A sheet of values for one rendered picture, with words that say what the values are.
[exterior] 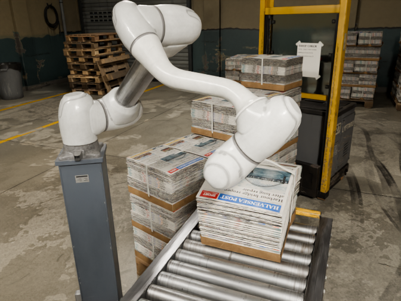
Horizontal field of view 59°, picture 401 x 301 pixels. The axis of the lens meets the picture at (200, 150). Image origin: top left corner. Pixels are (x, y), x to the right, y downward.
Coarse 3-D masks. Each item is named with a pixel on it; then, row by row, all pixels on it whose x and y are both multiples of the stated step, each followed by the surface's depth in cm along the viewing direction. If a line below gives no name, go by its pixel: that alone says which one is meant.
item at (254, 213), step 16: (256, 176) 122; (272, 176) 121; (208, 192) 117; (224, 192) 116; (240, 192) 115; (256, 192) 115; (272, 192) 114; (288, 192) 113; (208, 208) 117; (224, 208) 114; (240, 208) 111; (256, 208) 109; (272, 208) 108; (288, 208) 120; (208, 224) 122; (224, 224) 119; (240, 224) 116; (256, 224) 113; (272, 224) 110; (224, 240) 123; (240, 240) 120; (256, 240) 117; (272, 240) 114
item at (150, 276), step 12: (192, 216) 147; (180, 228) 139; (192, 228) 139; (180, 240) 132; (168, 252) 125; (156, 264) 119; (144, 276) 114; (156, 276) 114; (132, 288) 108; (144, 288) 108; (120, 300) 104; (132, 300) 104
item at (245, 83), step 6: (246, 84) 275; (252, 84) 271; (258, 84) 268; (264, 84) 264; (270, 84) 261; (288, 84) 258; (294, 84) 265; (300, 84) 273; (276, 90) 259; (282, 90) 256; (288, 144) 279
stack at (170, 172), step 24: (168, 144) 226; (192, 144) 224; (216, 144) 223; (144, 168) 196; (168, 168) 188; (192, 168) 194; (144, 192) 202; (168, 192) 187; (192, 192) 200; (144, 216) 209; (168, 216) 193; (144, 240) 217; (144, 264) 224
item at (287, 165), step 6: (264, 162) 136; (270, 162) 138; (276, 162) 139; (282, 162) 141; (294, 168) 128; (300, 168) 137; (300, 174) 140; (294, 192) 131; (294, 198) 137; (294, 204) 141; (294, 210) 141
